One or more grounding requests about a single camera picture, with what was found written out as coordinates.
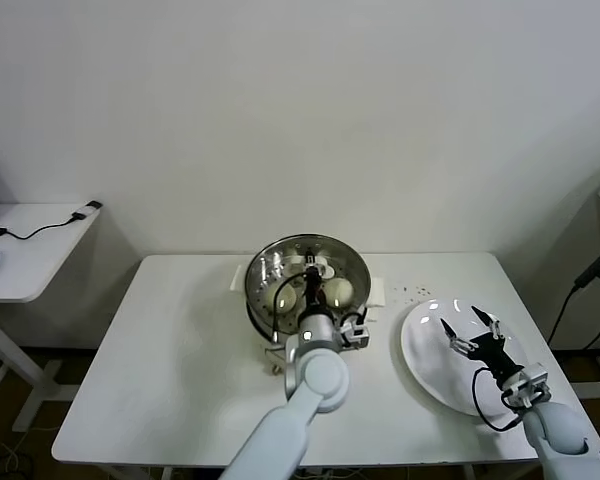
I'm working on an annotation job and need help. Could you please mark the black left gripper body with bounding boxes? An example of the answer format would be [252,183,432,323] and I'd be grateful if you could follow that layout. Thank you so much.
[302,278,327,310]

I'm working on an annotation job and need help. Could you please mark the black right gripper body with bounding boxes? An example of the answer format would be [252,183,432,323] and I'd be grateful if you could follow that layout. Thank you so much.
[465,333,526,385]

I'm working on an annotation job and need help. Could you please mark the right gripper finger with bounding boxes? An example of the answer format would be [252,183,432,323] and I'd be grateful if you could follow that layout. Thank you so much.
[470,305,506,343]
[439,318,474,358]

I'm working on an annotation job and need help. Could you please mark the white steamed baozi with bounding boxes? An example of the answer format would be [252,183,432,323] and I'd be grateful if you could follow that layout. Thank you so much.
[324,278,355,310]
[262,282,299,314]

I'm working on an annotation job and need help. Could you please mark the stainless steel steamer basket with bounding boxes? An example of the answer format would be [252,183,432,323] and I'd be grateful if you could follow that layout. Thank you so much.
[229,239,387,347]

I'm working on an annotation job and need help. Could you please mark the white round plate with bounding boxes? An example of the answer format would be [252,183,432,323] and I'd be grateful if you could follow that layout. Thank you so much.
[399,298,530,417]

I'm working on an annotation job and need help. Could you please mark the white electric cooker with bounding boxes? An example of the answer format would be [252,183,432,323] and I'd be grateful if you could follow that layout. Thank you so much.
[229,264,387,377]

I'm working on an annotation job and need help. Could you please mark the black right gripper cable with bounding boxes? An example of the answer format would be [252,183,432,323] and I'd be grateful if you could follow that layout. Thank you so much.
[472,367,524,432]

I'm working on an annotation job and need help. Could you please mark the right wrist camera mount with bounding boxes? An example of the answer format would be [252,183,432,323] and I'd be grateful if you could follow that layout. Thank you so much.
[499,363,551,409]

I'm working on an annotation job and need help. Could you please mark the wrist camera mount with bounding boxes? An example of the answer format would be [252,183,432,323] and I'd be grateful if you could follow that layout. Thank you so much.
[499,363,551,409]
[338,313,372,350]

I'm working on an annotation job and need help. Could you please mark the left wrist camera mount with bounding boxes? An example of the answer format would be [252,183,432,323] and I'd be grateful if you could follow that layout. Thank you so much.
[338,313,372,350]

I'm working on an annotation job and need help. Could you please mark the black power brick cable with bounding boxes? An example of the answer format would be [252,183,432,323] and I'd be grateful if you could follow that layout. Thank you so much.
[547,252,600,351]

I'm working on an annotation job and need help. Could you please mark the black cable with plug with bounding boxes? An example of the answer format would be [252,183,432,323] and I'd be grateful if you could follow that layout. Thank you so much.
[0,212,87,241]

